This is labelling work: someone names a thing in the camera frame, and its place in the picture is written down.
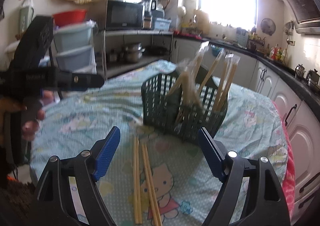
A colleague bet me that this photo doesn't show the small wall fan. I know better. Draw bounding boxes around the small wall fan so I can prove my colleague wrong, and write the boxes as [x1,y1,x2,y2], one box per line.
[260,18,276,36]

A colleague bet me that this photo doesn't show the blue hanging basket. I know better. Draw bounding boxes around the blue hanging basket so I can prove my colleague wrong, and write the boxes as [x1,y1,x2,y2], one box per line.
[210,45,223,57]

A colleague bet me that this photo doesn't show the black frying pan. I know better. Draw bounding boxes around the black frying pan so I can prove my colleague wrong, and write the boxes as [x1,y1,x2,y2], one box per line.
[144,45,170,56]

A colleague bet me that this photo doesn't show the dark green utensil basket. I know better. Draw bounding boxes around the dark green utensil basket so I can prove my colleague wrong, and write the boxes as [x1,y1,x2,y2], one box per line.
[141,71,228,145]

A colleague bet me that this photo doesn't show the stainless steel pot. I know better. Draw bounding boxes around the stainless steel pot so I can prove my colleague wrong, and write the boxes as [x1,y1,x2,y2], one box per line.
[123,42,145,63]

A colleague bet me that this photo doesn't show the person's left hand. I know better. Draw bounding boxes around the person's left hand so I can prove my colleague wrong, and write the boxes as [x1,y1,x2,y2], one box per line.
[1,90,54,146]

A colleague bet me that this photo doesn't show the white lower cabinets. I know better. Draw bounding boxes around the white lower cabinets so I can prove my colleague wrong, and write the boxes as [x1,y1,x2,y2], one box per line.
[171,37,320,219]

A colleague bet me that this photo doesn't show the pink blanket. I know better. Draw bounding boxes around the pink blanket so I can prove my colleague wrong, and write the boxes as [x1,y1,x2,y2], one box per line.
[272,101,296,219]

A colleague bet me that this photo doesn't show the black kitchen countertop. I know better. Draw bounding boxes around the black kitchen countertop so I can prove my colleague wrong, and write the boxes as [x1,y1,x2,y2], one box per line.
[174,31,319,120]

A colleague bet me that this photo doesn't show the blue plastic box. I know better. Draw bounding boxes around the blue plastic box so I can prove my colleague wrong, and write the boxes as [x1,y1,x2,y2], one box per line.
[152,17,171,31]

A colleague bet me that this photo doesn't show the wooden cutting board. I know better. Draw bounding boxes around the wooden cutting board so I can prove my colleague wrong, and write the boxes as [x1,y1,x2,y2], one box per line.
[194,9,210,35]

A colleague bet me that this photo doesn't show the red sauce bottles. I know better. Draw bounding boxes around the red sauce bottles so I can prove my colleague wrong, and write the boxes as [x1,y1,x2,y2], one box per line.
[270,44,283,61]

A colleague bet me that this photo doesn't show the plastic drawer tower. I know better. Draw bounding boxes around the plastic drawer tower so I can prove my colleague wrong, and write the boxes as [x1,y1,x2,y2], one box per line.
[4,22,98,76]

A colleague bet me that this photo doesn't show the red plastic basin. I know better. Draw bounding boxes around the red plastic basin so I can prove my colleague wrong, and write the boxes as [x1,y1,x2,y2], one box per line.
[53,9,87,27]

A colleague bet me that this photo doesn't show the small steel teapot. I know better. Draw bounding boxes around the small steel teapot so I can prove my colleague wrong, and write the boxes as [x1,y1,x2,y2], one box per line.
[295,64,305,79]

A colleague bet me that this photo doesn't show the black microwave oven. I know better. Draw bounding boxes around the black microwave oven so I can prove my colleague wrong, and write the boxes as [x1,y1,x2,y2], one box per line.
[87,0,144,30]

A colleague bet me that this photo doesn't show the steel kettle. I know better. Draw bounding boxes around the steel kettle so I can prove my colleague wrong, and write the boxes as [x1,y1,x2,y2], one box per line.
[306,69,319,88]

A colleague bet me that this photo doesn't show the hello kitty tablecloth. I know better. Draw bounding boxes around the hello kitty tablecloth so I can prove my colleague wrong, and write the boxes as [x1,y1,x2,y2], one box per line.
[30,60,295,225]

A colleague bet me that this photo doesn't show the metal storage shelf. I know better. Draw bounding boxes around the metal storage shelf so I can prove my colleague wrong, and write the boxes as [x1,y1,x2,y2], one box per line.
[93,30,174,80]

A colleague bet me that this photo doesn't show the black blender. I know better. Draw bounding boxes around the black blender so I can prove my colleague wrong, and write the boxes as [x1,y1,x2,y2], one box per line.
[142,0,157,29]

